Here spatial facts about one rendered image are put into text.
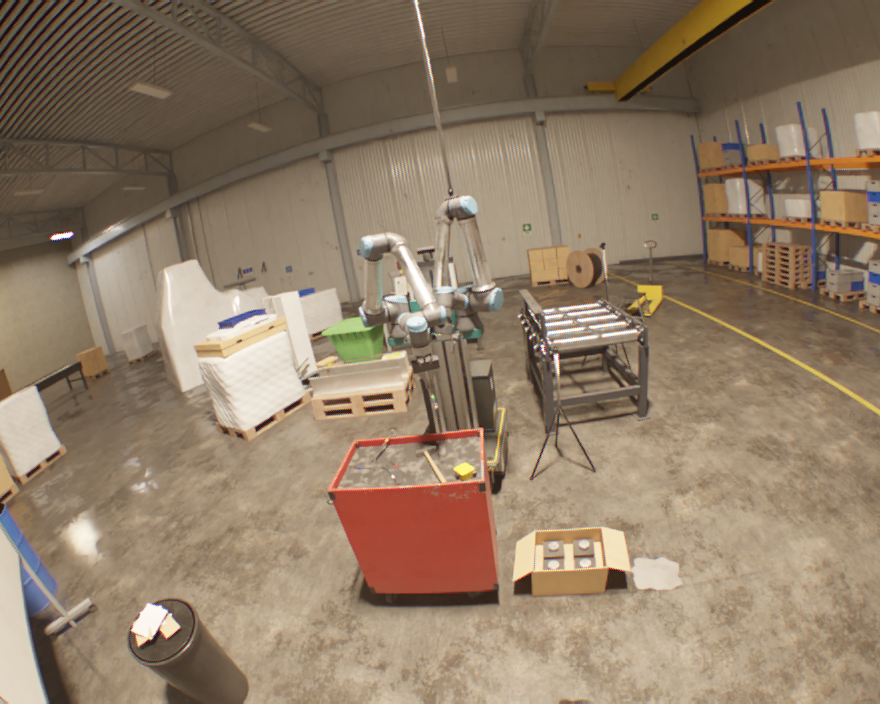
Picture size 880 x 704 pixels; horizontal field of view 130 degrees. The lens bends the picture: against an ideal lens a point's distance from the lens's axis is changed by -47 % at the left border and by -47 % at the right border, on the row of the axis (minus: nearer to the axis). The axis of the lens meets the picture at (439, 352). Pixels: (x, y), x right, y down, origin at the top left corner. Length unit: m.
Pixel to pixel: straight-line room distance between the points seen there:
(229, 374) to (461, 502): 3.65
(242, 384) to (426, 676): 3.88
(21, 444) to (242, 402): 4.70
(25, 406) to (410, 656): 7.25
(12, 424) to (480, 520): 7.45
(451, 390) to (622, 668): 2.24
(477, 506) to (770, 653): 1.79
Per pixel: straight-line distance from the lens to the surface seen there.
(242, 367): 4.93
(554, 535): 2.45
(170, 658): 2.02
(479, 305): 2.44
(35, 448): 8.12
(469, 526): 1.87
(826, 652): 2.57
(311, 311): 9.67
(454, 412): 3.08
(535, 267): 11.27
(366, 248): 2.18
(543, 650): 2.21
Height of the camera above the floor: 1.97
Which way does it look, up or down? 18 degrees down
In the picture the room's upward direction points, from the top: 10 degrees counter-clockwise
